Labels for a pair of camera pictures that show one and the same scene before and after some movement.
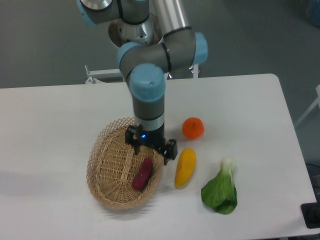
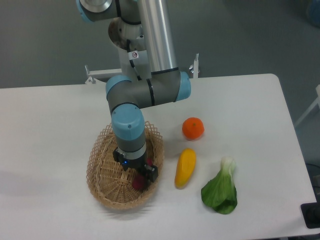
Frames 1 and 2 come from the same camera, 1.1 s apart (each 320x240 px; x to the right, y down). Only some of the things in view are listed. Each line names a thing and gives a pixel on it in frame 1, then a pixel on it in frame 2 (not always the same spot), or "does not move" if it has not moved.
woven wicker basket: (112, 164) does not move
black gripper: (155, 138) to (137, 163)
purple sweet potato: (141, 179) does not move
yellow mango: (185, 167) does not move
